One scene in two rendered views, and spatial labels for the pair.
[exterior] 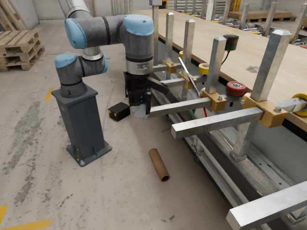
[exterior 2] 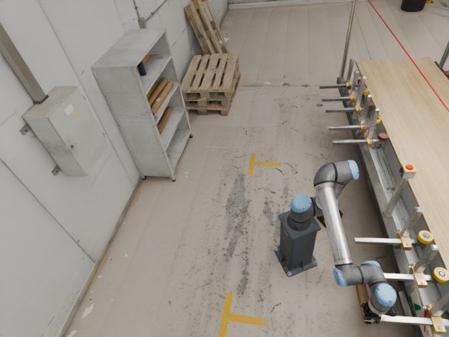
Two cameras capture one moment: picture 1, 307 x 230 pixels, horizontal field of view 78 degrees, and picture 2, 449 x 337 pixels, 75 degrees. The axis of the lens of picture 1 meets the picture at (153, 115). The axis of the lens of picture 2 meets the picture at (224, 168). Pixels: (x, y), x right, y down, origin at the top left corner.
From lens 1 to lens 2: 1.44 m
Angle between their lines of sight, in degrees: 26
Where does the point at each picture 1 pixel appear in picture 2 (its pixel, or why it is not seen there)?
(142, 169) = (346, 301)
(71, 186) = (279, 294)
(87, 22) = (351, 278)
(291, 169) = not seen: outside the picture
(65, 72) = (298, 215)
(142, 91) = (375, 316)
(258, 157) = not seen: outside the picture
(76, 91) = (303, 227)
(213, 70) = (440, 308)
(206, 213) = not seen: outside the picture
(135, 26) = (383, 303)
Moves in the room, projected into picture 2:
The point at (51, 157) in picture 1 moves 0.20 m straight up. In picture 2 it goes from (260, 255) to (260, 245)
